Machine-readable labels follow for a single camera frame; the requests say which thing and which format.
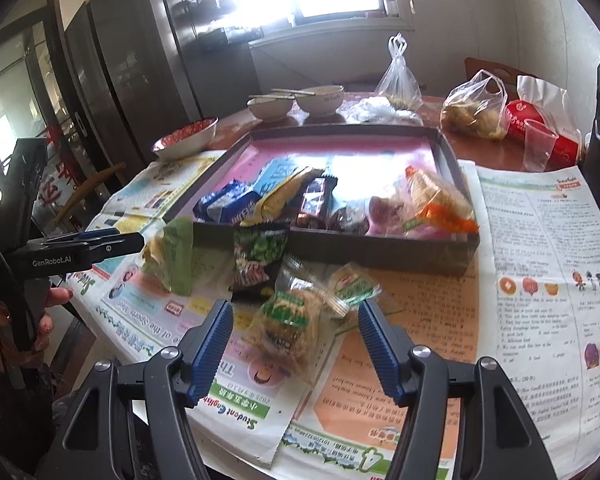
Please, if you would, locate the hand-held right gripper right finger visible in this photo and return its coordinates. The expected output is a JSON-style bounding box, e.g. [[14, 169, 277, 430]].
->
[[357, 301, 556, 480]]

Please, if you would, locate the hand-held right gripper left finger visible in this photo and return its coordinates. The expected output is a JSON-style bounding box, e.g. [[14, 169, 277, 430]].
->
[[42, 299, 235, 480]]

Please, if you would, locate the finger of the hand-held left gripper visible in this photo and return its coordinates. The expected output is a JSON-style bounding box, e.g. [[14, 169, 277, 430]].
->
[[86, 232, 146, 267], [44, 228, 122, 242]]

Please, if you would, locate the green and yellow snack packet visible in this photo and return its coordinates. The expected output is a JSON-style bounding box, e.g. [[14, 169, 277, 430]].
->
[[141, 216, 197, 297]]

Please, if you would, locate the small clear cake packet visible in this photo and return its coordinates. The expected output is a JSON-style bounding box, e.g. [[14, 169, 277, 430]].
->
[[325, 261, 383, 318]]

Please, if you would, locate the large clear cake packet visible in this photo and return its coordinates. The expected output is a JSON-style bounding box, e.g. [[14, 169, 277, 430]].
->
[[240, 255, 341, 376]]

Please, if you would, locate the green peas packet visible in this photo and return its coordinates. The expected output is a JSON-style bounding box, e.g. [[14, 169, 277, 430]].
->
[[230, 225, 291, 301]]

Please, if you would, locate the blue snack packet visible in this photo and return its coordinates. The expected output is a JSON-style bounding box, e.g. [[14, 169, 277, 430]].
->
[[193, 180, 263, 226]]

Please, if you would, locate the clear packet brown snack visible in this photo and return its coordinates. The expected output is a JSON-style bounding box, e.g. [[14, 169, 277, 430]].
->
[[365, 187, 421, 238]]

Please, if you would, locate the orange bread packet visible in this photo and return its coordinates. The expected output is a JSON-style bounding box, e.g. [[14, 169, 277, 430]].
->
[[402, 165, 480, 237]]

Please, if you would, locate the long black snack packet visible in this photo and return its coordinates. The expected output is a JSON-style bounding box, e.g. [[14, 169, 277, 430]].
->
[[294, 174, 338, 231]]

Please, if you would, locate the dark shallow box pink bottom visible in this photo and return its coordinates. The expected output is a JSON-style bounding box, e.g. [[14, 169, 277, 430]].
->
[[164, 126, 482, 277]]

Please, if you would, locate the person's left hand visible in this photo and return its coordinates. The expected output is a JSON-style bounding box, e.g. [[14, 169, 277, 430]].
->
[[0, 287, 74, 376]]

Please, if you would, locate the orange page newspaper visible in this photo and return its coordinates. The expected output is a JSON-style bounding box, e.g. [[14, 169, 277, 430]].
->
[[275, 255, 486, 480]]

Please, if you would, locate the light wooden armchair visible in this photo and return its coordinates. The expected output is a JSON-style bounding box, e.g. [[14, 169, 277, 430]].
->
[[55, 161, 127, 226]]

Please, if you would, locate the colourful advert newspaper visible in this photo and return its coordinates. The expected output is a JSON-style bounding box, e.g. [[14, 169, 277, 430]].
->
[[67, 151, 293, 471]]

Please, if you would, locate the bowl with red contents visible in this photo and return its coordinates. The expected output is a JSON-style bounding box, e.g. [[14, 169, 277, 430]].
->
[[152, 116, 219, 161]]

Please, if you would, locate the dark refrigerator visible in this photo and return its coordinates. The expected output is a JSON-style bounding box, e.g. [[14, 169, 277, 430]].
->
[[62, 0, 261, 161]]

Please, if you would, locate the small white bowl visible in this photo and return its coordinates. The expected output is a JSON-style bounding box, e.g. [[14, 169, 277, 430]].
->
[[246, 96, 296, 122]]

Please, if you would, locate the crumpled clear plastic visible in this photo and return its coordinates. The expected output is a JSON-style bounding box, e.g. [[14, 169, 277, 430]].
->
[[347, 96, 423, 126]]

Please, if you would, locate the large white bowl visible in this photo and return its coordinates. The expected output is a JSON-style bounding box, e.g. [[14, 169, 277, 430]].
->
[[294, 85, 345, 116]]

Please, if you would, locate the wide plastic bag of food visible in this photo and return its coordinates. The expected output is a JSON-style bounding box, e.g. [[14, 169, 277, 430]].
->
[[440, 70, 510, 141]]

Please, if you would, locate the clear plastic cup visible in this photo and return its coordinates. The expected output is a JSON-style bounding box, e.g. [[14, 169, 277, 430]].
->
[[522, 118, 559, 173]]

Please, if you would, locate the tall clear plastic bag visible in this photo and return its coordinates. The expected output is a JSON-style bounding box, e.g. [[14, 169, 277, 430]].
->
[[375, 33, 424, 111]]

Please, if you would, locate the red tissue pack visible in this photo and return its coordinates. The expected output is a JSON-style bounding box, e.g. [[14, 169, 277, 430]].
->
[[505, 75, 583, 166]]

